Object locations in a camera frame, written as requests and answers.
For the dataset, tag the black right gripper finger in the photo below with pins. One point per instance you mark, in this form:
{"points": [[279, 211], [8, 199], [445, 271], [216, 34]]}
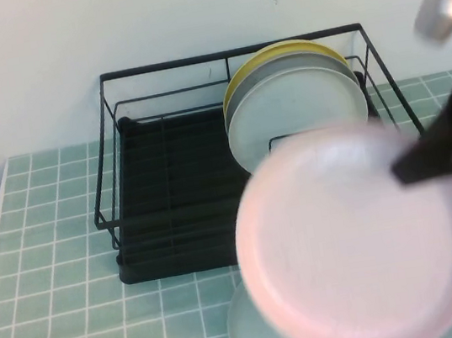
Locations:
{"points": [[432, 155]]}

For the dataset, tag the pink plate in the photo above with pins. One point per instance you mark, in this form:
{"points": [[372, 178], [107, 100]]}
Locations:
{"points": [[348, 244]]}

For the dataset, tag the cream white plate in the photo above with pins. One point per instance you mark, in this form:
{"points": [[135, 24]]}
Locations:
{"points": [[286, 113]]}

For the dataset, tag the grey plate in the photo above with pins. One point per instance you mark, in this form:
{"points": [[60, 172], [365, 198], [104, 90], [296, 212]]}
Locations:
{"points": [[254, 75]]}

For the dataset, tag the yellow plate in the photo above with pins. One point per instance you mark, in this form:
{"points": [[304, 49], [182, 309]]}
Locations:
{"points": [[237, 74]]}

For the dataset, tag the light green plate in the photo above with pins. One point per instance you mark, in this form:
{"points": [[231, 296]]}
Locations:
{"points": [[244, 332]]}

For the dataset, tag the black plastic drip tray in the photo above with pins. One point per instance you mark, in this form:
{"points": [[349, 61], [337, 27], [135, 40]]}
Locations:
{"points": [[176, 176]]}

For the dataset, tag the green checked tablecloth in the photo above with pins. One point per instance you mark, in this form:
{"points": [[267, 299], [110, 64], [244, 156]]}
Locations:
{"points": [[45, 213]]}

